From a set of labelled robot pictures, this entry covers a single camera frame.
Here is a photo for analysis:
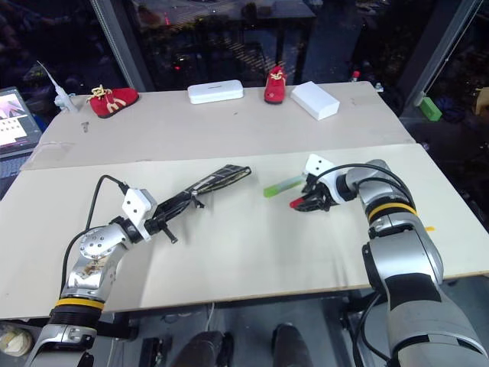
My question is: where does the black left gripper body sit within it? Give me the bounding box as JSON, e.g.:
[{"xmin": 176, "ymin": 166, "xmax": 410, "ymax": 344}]
[{"xmin": 144, "ymin": 214, "xmax": 170, "ymax": 236}]

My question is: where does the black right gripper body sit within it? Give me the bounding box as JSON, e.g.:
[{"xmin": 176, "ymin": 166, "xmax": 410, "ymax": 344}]
[{"xmin": 303, "ymin": 174, "xmax": 335, "ymax": 210}]

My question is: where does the green highlighter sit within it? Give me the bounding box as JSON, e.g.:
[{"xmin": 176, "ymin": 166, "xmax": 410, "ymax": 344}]
[{"xmin": 263, "ymin": 173, "xmax": 308, "ymax": 200}]

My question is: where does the white rectangular box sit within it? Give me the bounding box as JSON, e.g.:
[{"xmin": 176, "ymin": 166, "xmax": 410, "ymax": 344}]
[{"xmin": 290, "ymin": 80, "xmax": 342, "ymax": 122}]

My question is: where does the red shoe with beige laces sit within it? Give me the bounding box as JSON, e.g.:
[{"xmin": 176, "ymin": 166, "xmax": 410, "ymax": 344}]
[{"xmin": 264, "ymin": 65, "xmax": 288, "ymax": 105}]

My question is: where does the red shoe with yellow logo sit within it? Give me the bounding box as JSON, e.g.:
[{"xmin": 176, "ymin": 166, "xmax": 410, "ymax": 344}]
[{"xmin": 86, "ymin": 85, "xmax": 140, "ymax": 119}]

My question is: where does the white oblong case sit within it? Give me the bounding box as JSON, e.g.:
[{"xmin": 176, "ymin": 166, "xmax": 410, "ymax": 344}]
[{"xmin": 186, "ymin": 79, "xmax": 245, "ymax": 106}]

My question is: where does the dark rounded shape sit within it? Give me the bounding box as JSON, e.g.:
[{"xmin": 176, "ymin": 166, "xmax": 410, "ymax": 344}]
[
  {"xmin": 178, "ymin": 330, "xmax": 235, "ymax": 367},
  {"xmin": 271, "ymin": 323, "xmax": 315, "ymax": 367}
]

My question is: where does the green box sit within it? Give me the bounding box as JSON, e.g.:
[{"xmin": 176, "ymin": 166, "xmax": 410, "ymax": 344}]
[{"xmin": 419, "ymin": 96, "xmax": 444, "ymax": 123}]

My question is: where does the white pointed clamp stand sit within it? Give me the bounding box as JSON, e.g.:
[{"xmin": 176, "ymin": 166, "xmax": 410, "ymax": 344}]
[{"xmin": 36, "ymin": 60, "xmax": 80, "ymax": 114}]

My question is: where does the open laptop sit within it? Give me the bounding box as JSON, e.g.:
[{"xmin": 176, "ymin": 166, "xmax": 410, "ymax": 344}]
[{"xmin": 0, "ymin": 86, "xmax": 44, "ymax": 154}]

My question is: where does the brown cardboard box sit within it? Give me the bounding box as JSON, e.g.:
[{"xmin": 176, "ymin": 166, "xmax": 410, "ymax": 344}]
[{"xmin": 472, "ymin": 86, "xmax": 489, "ymax": 115}]

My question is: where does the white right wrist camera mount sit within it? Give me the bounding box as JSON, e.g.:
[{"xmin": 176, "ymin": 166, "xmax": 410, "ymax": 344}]
[{"xmin": 303, "ymin": 153, "xmax": 345, "ymax": 204}]

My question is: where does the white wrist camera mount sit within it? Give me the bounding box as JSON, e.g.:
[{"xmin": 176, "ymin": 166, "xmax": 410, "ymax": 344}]
[
  {"xmin": 121, "ymin": 187, "xmax": 158, "ymax": 243},
  {"xmin": 303, "ymin": 153, "xmax": 345, "ymax": 204}
]

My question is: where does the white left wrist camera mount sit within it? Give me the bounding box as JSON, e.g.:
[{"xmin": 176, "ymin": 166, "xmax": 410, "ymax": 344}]
[{"xmin": 121, "ymin": 187, "xmax": 158, "ymax": 243}]

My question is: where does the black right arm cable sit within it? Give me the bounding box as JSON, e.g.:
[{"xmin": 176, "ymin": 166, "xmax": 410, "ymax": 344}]
[{"xmin": 319, "ymin": 163, "xmax": 419, "ymax": 215}]

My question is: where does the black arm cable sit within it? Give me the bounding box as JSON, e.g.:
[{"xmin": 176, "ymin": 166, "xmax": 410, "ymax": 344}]
[
  {"xmin": 60, "ymin": 174, "xmax": 129, "ymax": 297},
  {"xmin": 319, "ymin": 163, "xmax": 419, "ymax": 215}
]

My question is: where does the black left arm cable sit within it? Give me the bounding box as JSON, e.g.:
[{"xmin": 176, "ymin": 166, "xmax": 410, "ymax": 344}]
[{"xmin": 60, "ymin": 174, "xmax": 129, "ymax": 297}]

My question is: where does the grey metal window post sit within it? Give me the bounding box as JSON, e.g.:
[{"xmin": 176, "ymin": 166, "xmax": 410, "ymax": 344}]
[
  {"xmin": 90, "ymin": 0, "xmax": 155, "ymax": 93},
  {"xmin": 398, "ymin": 0, "xmax": 484, "ymax": 116}
]

